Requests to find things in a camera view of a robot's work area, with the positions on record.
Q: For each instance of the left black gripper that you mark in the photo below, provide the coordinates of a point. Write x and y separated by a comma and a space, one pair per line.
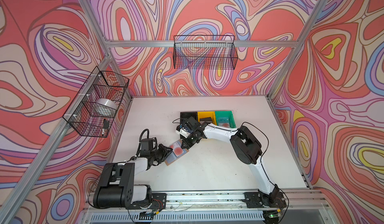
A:
164, 153

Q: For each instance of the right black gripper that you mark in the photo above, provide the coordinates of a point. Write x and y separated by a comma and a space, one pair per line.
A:
186, 146

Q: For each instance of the white red circle card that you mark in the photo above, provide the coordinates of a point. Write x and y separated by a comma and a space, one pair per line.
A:
177, 149

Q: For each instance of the tan leather card holder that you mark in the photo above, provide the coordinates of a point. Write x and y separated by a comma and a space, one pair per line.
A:
172, 158

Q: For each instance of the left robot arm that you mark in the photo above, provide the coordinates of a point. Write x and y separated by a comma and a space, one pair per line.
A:
116, 188

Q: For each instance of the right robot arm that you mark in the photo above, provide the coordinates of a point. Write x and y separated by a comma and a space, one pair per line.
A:
248, 150

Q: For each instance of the black plastic bin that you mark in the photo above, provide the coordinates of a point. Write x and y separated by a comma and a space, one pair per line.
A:
186, 116

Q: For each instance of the yellow plastic bin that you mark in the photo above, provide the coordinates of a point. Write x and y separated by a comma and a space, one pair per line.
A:
207, 117

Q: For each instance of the green plastic bin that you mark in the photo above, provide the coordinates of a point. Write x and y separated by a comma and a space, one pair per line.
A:
225, 119

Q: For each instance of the small black box in basket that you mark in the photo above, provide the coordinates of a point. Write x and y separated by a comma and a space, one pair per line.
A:
106, 124

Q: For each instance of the silver tape roll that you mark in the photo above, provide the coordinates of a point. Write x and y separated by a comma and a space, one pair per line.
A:
107, 103

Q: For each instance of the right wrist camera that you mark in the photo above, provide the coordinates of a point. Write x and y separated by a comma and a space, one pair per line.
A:
182, 131

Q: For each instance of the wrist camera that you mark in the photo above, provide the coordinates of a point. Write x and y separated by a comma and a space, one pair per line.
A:
182, 131
149, 145

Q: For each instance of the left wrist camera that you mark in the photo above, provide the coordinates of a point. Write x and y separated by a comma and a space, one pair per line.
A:
149, 145

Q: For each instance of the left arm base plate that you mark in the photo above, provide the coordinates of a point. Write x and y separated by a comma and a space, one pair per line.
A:
156, 202

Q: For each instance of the left wire basket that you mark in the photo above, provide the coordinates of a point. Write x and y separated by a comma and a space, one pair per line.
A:
84, 115

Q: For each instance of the wire basket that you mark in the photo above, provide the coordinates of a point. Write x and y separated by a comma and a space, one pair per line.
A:
84, 115
207, 52

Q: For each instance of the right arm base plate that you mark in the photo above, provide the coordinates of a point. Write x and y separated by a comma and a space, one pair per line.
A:
261, 200

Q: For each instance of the back wire basket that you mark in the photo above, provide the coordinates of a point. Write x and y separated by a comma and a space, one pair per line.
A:
207, 52

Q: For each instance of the aluminium front rail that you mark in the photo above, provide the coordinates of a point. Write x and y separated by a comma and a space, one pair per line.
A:
303, 206

